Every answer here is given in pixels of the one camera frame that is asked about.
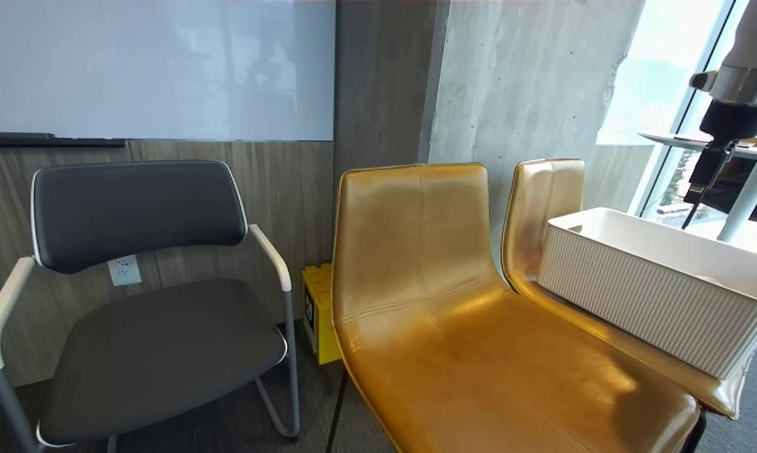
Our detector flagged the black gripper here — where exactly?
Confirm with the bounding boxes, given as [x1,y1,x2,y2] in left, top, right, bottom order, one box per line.
[688,97,757,208]

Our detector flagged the white plastic basket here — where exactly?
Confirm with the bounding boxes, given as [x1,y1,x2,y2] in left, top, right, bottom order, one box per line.
[536,205,757,383]

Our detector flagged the mustard leather chair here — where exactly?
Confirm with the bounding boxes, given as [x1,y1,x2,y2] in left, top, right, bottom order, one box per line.
[503,158,746,422]
[333,161,705,453]

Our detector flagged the yellow box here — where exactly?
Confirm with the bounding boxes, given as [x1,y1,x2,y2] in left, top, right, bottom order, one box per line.
[300,261,346,368]

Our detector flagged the grey chair white armrests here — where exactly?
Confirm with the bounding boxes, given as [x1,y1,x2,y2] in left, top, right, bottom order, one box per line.
[0,158,305,453]

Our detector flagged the black whiteboard marker ledge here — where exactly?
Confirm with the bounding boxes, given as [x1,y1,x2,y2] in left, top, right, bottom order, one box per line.
[0,131,128,150]

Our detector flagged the white wall whiteboard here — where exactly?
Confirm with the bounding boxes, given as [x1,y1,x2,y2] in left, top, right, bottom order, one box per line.
[0,0,339,142]

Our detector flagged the white wall outlet plate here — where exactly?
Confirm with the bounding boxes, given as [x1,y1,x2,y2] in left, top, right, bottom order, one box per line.
[107,254,143,290]

